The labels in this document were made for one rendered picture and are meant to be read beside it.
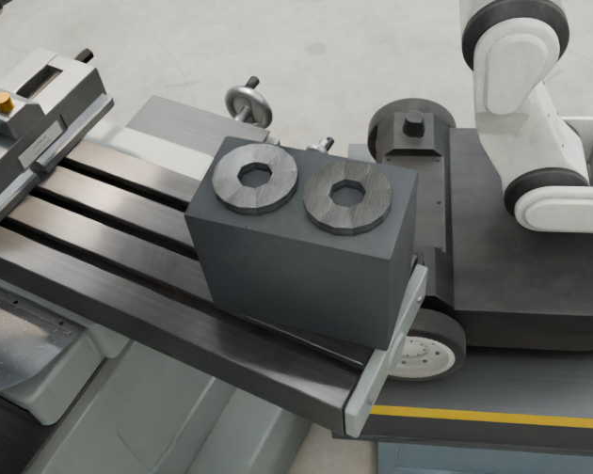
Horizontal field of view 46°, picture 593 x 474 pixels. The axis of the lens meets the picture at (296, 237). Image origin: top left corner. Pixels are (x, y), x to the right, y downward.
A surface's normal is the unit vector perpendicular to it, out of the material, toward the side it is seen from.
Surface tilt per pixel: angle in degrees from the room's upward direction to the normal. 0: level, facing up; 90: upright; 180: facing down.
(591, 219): 90
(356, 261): 90
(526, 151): 90
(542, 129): 90
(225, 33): 0
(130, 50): 0
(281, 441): 63
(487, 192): 0
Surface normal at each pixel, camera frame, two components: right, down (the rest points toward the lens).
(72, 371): 0.88, 0.32
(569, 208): -0.11, 0.80
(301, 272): -0.32, 0.77
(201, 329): -0.09, -0.60
